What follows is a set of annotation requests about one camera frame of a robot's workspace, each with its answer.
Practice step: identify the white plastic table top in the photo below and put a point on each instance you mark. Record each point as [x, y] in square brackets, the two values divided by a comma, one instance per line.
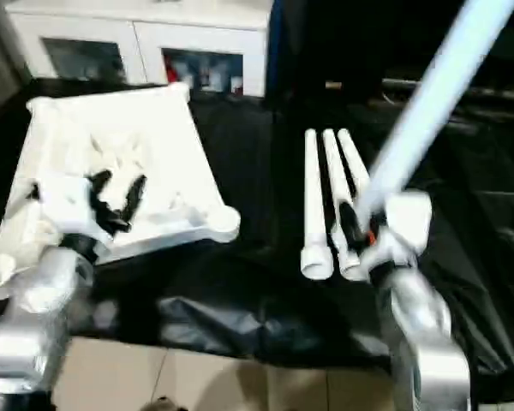
[171, 145]

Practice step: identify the white plastic table leg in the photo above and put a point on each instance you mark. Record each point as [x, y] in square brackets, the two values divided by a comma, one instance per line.
[315, 205]
[428, 103]
[336, 171]
[355, 163]

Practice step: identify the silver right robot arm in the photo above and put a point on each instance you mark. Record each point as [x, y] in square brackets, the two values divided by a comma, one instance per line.
[424, 342]

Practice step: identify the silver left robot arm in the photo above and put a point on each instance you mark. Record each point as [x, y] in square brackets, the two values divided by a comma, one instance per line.
[30, 317]

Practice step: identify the black mat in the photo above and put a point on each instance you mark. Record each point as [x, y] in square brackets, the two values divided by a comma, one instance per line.
[265, 291]

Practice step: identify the white cabinet with glass doors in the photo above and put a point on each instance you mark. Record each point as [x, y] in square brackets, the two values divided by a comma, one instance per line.
[137, 38]

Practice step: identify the black furniture with gold label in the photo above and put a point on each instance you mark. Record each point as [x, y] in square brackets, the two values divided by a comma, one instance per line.
[368, 43]

